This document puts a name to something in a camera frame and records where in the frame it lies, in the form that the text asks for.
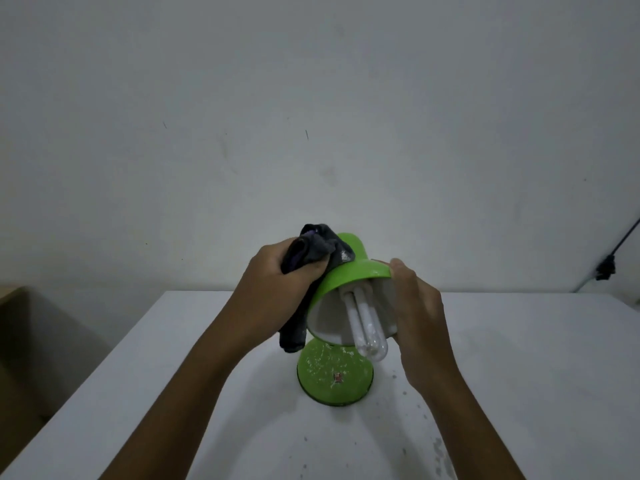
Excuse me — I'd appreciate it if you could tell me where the person's left hand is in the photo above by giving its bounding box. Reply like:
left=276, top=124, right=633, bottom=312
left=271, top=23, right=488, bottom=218
left=227, top=238, right=337, bottom=357

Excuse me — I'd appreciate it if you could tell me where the person's left forearm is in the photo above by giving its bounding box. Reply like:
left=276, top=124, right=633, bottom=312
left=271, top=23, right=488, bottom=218
left=99, top=334, right=253, bottom=480

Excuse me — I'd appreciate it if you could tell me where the black power cord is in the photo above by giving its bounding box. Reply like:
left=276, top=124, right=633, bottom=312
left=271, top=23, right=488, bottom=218
left=575, top=214, right=640, bottom=295

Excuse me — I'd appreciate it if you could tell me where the light wooden cabinet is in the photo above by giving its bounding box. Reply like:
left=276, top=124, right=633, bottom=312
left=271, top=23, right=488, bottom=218
left=0, top=284, right=32, bottom=461

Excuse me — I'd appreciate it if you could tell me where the person's right hand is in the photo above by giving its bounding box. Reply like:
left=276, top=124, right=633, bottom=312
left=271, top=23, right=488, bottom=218
left=389, top=258, right=459, bottom=397

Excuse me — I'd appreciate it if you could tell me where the white fluorescent light bulb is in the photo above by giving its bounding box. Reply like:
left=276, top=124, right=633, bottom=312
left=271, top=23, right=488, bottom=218
left=341, top=287, right=389, bottom=359

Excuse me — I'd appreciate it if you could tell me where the green table lamp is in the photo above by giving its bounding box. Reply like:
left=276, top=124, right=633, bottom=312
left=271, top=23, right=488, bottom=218
left=297, top=232, right=401, bottom=407

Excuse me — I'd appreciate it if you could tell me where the dark grey cloth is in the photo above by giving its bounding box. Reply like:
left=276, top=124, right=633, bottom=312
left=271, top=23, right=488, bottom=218
left=277, top=223, right=337, bottom=354

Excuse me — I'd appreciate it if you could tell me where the person's right forearm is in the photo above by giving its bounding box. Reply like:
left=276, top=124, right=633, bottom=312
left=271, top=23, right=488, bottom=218
left=415, top=377, right=527, bottom=480

